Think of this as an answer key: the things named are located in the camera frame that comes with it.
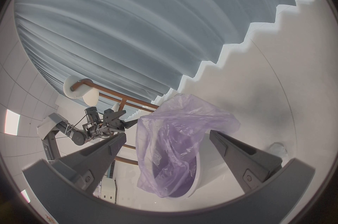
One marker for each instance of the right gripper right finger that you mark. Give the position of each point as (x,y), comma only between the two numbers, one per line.
(245,164)

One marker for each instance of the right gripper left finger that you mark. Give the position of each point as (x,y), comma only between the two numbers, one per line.
(97,162)

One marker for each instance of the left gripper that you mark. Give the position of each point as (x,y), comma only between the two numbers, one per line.
(112,128)

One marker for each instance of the white paper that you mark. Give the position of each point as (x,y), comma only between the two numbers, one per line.
(277,150)

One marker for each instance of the purple plastic bag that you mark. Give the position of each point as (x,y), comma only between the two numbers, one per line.
(171,125)

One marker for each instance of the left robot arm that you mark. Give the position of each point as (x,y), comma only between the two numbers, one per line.
(78,137)

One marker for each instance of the white trash bin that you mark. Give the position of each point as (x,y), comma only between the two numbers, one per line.
(211,164)

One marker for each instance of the white padded wooden chair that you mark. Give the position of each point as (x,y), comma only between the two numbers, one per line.
(76,88)

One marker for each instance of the pale blue curtain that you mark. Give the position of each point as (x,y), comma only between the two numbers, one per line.
(158,19)

